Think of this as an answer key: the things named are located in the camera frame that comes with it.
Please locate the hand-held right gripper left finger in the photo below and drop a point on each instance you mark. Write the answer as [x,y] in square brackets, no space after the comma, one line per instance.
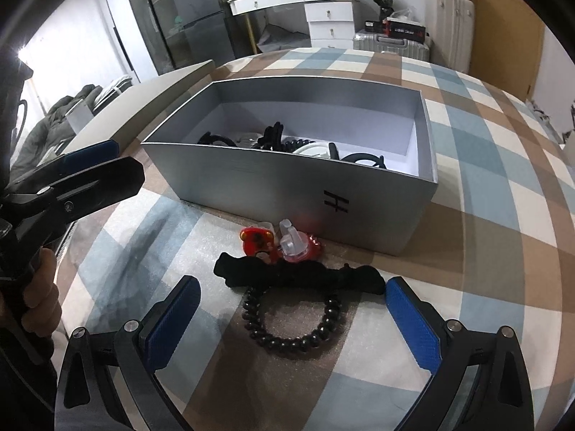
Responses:
[173,318]

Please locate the small black hair claw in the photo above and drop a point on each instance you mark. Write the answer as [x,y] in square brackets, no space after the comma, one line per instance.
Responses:
[272,134]

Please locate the glass-door cabinet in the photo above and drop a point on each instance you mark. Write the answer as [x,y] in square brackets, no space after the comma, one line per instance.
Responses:
[143,18]

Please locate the black red box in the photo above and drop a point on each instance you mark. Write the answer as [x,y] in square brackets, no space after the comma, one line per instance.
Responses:
[406,29]

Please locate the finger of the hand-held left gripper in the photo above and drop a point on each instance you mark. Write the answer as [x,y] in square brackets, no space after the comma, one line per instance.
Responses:
[112,179]
[90,152]

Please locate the wooden door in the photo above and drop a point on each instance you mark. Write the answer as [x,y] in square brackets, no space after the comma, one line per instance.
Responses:
[503,31]

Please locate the person's left hand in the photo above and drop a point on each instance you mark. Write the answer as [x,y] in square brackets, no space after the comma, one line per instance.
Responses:
[42,296]

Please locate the person's left forearm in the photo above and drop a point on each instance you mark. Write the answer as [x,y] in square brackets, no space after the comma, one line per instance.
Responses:
[22,390]

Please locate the grey cardboard box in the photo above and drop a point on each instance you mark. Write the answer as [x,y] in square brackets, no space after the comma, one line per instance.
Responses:
[269,188]

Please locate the clear red hair clip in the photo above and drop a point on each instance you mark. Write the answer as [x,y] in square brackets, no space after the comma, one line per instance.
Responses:
[289,238]

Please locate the large black hair claw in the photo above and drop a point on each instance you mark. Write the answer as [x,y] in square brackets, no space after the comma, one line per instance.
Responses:
[359,158]

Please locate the dark jacket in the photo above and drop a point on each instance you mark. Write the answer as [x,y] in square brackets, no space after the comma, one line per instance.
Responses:
[54,116]

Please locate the grey box lid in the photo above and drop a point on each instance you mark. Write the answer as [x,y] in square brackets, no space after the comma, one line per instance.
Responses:
[148,94]

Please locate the plaid blanket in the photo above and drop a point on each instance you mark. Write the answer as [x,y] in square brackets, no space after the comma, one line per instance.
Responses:
[494,233]

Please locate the white cylinder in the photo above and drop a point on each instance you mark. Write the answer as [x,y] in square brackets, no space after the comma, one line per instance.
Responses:
[81,116]

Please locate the silver suitcase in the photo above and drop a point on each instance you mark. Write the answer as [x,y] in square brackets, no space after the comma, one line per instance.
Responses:
[391,45]

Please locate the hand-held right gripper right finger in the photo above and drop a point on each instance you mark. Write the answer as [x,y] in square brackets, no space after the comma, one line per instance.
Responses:
[413,323]

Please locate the white drawer unit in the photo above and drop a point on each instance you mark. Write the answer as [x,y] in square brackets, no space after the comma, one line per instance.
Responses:
[330,15]

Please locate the grey refrigerator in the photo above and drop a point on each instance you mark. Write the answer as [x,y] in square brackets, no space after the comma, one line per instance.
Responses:
[202,18]

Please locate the white curtain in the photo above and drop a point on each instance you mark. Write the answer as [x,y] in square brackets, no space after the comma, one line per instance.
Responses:
[81,54]

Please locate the black cloth hair band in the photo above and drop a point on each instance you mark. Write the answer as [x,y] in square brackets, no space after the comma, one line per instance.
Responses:
[292,276]

